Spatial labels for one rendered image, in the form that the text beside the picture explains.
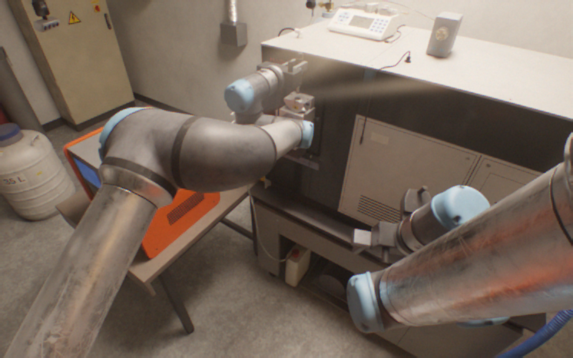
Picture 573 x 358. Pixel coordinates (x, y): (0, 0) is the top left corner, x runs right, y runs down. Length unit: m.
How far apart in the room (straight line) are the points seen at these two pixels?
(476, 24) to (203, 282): 2.23
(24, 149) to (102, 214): 2.25
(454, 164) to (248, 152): 0.74
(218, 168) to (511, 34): 1.85
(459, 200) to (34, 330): 0.55
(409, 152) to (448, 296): 0.80
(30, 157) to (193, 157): 2.30
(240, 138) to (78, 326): 0.31
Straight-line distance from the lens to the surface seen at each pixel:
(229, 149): 0.42
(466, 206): 0.47
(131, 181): 0.44
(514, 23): 2.04
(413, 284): 0.31
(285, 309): 1.92
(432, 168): 1.05
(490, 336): 1.49
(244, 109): 0.77
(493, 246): 0.22
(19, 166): 2.67
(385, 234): 0.60
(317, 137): 1.15
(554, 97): 1.08
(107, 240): 0.43
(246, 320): 1.90
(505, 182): 1.05
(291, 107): 1.06
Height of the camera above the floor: 1.73
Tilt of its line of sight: 40 degrees down
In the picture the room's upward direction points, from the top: 2 degrees clockwise
